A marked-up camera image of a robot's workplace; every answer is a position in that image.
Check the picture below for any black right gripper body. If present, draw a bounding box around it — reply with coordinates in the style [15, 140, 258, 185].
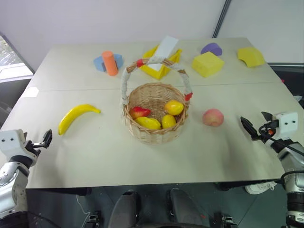
[256, 120, 280, 143]

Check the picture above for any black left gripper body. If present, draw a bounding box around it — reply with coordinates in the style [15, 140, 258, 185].
[23, 139, 45, 157]

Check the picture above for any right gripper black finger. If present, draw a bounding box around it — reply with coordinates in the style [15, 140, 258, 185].
[261, 111, 274, 123]
[240, 116, 259, 141]

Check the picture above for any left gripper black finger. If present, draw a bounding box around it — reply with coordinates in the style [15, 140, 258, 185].
[42, 129, 53, 150]

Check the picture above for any yellow lemon in basket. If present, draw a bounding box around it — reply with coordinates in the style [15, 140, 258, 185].
[161, 114, 177, 130]

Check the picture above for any yellow banana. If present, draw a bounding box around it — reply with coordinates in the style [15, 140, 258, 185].
[58, 104, 102, 136]

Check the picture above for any pink peach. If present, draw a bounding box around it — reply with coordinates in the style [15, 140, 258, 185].
[202, 108, 225, 127]

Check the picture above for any black table underframe bar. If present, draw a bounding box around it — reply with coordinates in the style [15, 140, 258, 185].
[25, 187, 93, 197]

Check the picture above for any white sneaker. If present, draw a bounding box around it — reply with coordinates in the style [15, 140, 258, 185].
[245, 181, 277, 195]

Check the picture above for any yellow foam arch block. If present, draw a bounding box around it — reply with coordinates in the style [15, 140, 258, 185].
[237, 47, 266, 69]

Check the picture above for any yellow foam cuboid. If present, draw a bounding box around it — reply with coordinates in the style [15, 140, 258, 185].
[191, 52, 225, 78]

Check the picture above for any yellow orange round mango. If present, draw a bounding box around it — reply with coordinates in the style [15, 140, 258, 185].
[164, 99, 185, 116]

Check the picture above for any purple half-round foam block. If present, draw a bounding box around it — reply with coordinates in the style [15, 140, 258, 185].
[200, 42, 223, 57]

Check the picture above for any blue foam block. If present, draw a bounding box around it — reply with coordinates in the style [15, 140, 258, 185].
[93, 54, 124, 73]

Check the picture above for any red and yellow mango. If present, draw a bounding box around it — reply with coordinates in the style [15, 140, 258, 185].
[129, 106, 152, 120]

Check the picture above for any orange foam cylinder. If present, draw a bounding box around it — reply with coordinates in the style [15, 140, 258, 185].
[101, 50, 119, 76]

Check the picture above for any long yellow mango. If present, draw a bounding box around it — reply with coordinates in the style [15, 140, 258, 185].
[134, 116, 162, 131]

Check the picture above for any dark rounded shape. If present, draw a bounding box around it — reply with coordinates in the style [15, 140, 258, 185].
[110, 190, 141, 228]

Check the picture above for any white rectangular foam block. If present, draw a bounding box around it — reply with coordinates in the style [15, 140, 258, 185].
[149, 35, 179, 71]

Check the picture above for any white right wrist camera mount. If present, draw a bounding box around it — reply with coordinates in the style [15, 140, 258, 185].
[272, 112, 299, 139]

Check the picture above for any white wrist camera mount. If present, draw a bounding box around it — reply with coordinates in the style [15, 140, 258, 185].
[272, 112, 299, 139]
[0, 129, 27, 162]

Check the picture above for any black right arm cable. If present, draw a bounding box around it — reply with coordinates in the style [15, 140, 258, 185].
[258, 125, 304, 157]

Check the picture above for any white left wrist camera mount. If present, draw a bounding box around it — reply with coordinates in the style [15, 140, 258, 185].
[0, 129, 27, 162]

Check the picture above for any thin white cable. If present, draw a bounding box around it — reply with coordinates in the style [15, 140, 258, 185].
[76, 194, 90, 216]

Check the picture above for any window with dark frame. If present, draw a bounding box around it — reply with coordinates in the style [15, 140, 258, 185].
[0, 32, 36, 83]

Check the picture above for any wicker basket with handle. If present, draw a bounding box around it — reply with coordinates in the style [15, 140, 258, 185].
[121, 57, 194, 145]

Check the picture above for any yellow triangular foam frame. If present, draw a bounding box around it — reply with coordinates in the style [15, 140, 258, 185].
[138, 44, 183, 80]

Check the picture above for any grey wall trim strip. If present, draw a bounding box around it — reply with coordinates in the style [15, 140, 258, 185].
[212, 0, 232, 38]

